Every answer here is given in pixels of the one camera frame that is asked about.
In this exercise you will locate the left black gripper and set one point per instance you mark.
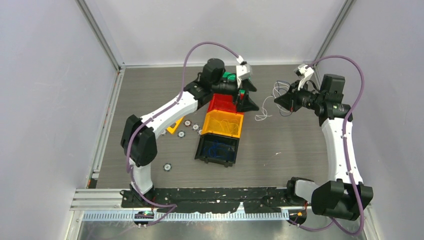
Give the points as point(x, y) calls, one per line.
point(246, 103)

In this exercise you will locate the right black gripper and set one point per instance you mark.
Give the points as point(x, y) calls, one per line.
point(290, 100)

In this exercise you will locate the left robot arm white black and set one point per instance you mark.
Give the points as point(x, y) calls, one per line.
point(140, 134)

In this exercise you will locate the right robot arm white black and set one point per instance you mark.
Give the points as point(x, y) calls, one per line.
point(344, 195)

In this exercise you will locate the red plastic bin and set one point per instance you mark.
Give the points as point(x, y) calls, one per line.
point(222, 102)

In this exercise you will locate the yellow plastic bin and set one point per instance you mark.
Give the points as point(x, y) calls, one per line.
point(223, 123)

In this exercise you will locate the green plastic bin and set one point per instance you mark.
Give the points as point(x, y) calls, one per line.
point(229, 77)

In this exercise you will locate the black plastic bin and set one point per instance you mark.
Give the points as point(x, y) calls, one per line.
point(218, 149)

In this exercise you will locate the round disc middle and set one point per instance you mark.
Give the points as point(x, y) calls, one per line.
point(195, 127)

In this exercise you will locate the round disc red centre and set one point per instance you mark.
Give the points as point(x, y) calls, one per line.
point(187, 123)

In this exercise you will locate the round disc lower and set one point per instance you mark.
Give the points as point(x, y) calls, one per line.
point(181, 134)

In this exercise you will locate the yellow triangular plastic piece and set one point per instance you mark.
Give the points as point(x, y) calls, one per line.
point(173, 128)

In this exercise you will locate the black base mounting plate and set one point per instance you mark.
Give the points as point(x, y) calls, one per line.
point(216, 200)

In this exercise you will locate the lone round disc front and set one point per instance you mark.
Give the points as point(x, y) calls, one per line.
point(167, 167)

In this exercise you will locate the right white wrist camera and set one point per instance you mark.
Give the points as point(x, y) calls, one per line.
point(304, 72)

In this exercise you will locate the aluminium frame rail front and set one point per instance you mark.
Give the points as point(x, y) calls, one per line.
point(107, 205)

